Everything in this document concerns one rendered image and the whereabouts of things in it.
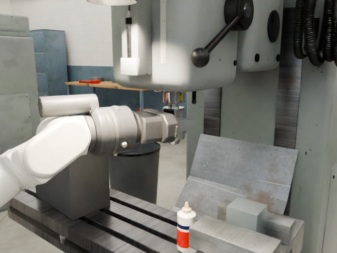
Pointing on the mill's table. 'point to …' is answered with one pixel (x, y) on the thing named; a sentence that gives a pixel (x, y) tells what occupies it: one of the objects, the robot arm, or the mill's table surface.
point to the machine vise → (273, 229)
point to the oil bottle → (182, 218)
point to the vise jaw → (229, 238)
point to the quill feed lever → (235, 25)
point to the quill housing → (181, 47)
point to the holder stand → (78, 186)
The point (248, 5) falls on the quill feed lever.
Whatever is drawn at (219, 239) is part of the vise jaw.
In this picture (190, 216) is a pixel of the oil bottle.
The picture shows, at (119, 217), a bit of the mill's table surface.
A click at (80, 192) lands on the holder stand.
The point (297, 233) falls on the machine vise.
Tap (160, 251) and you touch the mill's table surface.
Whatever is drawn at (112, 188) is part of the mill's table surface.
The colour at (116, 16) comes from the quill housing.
